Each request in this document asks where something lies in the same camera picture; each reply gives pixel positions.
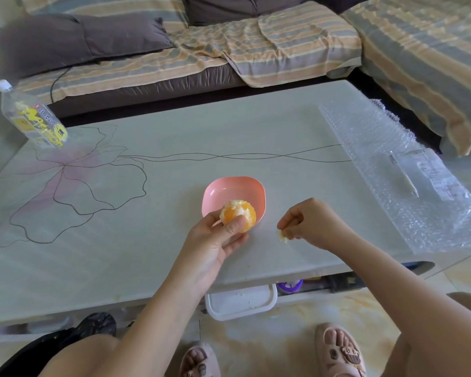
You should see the person's left hand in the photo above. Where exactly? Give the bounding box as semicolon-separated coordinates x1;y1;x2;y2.
169;210;250;300

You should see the person's right hand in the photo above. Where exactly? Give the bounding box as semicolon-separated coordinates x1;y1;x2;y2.
276;198;358;252

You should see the orange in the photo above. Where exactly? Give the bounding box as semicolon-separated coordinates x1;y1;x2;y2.
219;199;257;233

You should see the pink plastic dish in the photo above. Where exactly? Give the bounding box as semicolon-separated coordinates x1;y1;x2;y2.
201;176;267;224

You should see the person's right forearm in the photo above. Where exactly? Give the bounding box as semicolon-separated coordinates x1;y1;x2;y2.
337;235;471;377

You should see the person's left forearm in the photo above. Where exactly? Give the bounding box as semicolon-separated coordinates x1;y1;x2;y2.
98;278;205;377

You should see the person's left foot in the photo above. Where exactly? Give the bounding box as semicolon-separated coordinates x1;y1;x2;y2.
178;344;221;377

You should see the person's foot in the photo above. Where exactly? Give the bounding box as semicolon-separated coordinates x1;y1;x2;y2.
178;344;221;377
315;323;366;377

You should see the person's right foot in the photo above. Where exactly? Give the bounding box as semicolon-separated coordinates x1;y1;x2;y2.
315;323;366;377

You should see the person's left leg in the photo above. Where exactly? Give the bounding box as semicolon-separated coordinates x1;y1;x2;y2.
39;334;120;377

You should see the person's leg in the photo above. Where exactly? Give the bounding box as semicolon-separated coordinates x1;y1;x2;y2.
380;292;471;377
39;334;120;377

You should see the person's right leg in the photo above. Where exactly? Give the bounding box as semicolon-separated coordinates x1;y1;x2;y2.
380;292;471;377

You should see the white plastic container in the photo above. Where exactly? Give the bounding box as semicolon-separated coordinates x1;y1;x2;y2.
205;284;278;321

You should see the black box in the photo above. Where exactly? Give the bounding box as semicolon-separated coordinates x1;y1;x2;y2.
323;272;368;294

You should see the thin white stick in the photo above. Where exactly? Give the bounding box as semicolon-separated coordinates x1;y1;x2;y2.
389;151;420;199

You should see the clear bubble wrap sheet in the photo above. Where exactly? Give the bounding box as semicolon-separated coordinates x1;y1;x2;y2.
318;98;471;254

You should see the clear plastic bag paper label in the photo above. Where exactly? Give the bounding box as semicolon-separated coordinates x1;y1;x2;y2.
388;149;470;203

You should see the dark brown sofa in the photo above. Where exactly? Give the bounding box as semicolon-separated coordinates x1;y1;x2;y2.
47;64;442;153

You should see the striped sofa sheet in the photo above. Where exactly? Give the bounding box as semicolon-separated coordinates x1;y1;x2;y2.
340;0;471;157
15;0;363;105

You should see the black plastic bag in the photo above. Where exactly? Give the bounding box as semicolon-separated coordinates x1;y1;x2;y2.
0;312;117;377

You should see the clear bottle yellow label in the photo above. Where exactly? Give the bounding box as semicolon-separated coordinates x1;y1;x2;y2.
0;79;68;150

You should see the dark purple cushion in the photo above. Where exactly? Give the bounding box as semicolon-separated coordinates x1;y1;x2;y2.
312;0;382;14

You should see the grey upright cushion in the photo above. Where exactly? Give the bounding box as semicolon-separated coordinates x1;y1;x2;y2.
182;0;311;27

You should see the grey flat pillow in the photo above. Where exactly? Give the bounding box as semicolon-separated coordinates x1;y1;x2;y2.
0;13;175;79

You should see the purple plastic ring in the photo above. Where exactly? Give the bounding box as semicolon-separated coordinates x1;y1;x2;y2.
276;279;304;293

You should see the black cable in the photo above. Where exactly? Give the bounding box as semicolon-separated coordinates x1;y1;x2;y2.
50;66;73;103

